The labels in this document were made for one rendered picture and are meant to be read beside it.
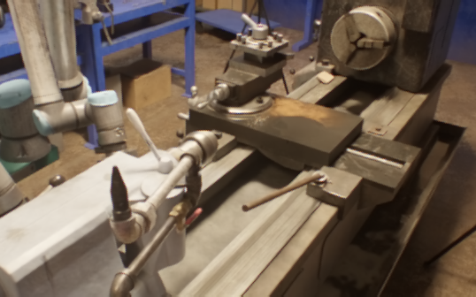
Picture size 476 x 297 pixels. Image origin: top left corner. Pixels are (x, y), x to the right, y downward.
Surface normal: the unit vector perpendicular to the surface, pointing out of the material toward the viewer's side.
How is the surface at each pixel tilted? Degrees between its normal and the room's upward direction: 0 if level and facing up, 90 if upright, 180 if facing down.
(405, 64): 90
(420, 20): 90
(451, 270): 0
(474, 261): 0
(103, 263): 76
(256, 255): 0
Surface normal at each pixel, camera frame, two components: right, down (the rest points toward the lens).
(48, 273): 0.83, 0.16
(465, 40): -0.55, 0.39
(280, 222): 0.03, -0.88
